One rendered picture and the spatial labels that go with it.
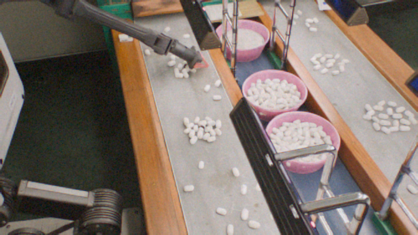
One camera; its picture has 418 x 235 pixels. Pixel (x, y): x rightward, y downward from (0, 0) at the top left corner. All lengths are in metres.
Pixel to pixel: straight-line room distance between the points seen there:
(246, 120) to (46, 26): 2.21
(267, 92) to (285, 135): 0.27
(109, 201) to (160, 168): 0.20
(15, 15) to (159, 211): 2.06
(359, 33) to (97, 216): 1.47
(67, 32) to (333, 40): 1.83
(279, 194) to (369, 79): 1.07
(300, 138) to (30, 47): 2.16
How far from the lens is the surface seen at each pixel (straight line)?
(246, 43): 2.10
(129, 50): 2.03
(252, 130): 1.12
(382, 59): 2.06
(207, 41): 1.48
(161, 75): 1.89
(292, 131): 1.65
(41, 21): 3.14
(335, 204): 0.98
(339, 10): 1.74
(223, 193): 1.43
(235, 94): 1.74
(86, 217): 1.37
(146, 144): 1.55
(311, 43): 2.13
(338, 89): 1.87
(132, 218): 1.72
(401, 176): 1.33
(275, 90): 1.84
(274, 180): 1.01
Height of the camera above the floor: 1.88
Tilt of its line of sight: 43 degrees down
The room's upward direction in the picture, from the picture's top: straight up
